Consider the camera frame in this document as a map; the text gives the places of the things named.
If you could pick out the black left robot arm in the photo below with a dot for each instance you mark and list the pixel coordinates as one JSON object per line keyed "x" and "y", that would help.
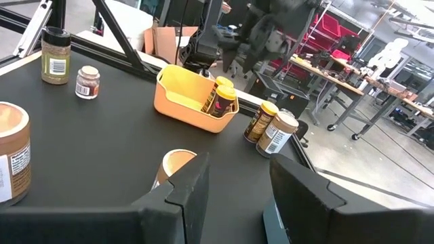
{"x": 203, "y": 40}

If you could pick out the tan lid furikake jar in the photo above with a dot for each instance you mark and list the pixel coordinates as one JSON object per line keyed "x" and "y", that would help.
{"x": 276, "y": 135}
{"x": 173, "y": 162}
{"x": 15, "y": 159}

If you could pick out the brown cardboard box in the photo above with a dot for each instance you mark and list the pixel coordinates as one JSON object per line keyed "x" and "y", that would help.
{"x": 166, "y": 44}

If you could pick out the wooden top workbench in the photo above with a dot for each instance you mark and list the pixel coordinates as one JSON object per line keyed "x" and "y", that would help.
{"x": 339, "y": 84}
{"x": 390, "y": 89}

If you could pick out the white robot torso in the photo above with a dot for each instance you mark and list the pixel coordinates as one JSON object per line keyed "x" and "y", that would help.
{"x": 390, "y": 54}

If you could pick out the black computer tower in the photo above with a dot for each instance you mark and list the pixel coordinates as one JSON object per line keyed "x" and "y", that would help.
{"x": 271, "y": 91}

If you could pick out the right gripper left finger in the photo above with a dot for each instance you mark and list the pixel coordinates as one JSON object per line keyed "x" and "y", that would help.
{"x": 84, "y": 227}

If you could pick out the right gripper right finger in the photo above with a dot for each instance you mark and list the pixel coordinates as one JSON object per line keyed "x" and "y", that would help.
{"x": 339, "y": 230}

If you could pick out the yellow plastic bin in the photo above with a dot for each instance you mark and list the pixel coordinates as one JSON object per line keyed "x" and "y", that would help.
{"x": 190, "y": 118}

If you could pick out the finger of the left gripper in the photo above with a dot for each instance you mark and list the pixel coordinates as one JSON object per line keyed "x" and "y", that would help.
{"x": 230, "y": 57}
{"x": 252, "y": 61}

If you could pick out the small cork stoppered glass jar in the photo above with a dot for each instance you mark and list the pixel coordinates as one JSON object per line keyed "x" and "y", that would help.
{"x": 87, "y": 84}

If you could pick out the black diagonal frame strut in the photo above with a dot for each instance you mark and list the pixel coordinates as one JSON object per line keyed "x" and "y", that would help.
{"x": 118, "y": 34}

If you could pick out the silver aluminium bar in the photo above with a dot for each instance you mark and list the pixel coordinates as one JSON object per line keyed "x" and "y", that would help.
{"x": 32, "y": 30}

